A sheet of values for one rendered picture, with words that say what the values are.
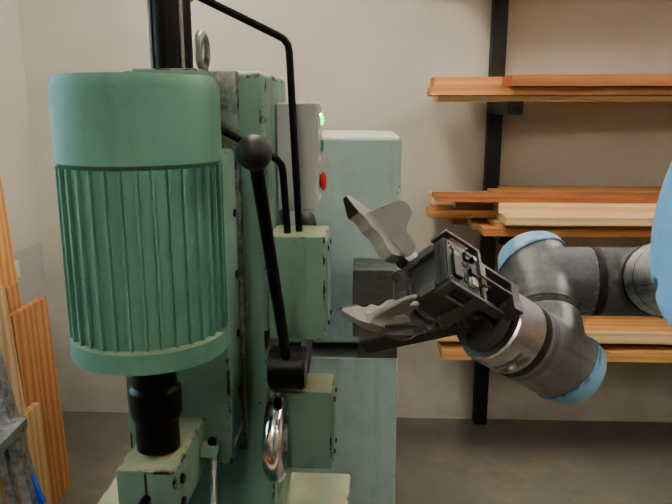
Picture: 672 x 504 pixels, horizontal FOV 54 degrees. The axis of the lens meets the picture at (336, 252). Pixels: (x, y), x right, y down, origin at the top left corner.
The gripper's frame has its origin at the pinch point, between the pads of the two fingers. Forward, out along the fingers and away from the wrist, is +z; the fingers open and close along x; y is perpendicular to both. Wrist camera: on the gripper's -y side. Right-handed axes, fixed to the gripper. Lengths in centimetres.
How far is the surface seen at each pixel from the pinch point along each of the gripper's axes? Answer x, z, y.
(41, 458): -52, -26, -201
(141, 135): -6.0, 20.6, -4.6
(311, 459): 3.1, -23.7, -34.8
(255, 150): -4.0, 11.9, 2.6
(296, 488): -3, -37, -58
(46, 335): -92, -10, -192
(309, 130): -34.0, -3.1, -12.2
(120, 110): -7.0, 23.3, -4.1
